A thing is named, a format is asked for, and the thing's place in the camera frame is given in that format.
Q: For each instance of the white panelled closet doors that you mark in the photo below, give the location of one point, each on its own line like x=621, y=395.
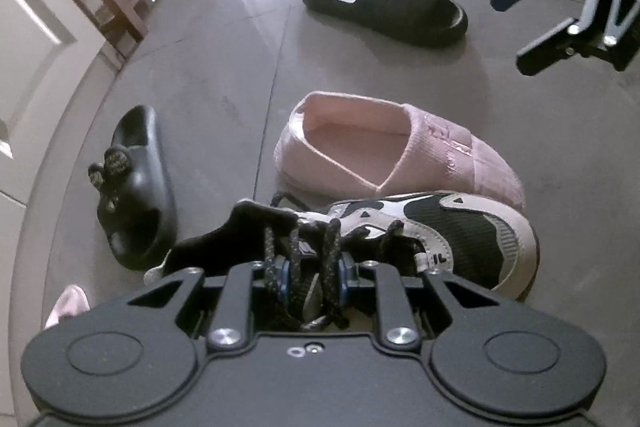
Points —
x=47, y=47

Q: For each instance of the black white sneaker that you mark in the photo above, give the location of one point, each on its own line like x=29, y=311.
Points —
x=303, y=249

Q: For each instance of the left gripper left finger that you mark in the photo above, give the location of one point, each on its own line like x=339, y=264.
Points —
x=127, y=358

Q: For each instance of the black slide sandal with charms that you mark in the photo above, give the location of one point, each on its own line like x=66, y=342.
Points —
x=137, y=208

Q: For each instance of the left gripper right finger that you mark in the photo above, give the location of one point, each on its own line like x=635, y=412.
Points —
x=492, y=355

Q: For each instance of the pink plush slipper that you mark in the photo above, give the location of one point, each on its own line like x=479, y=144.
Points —
x=72, y=302
x=351, y=146

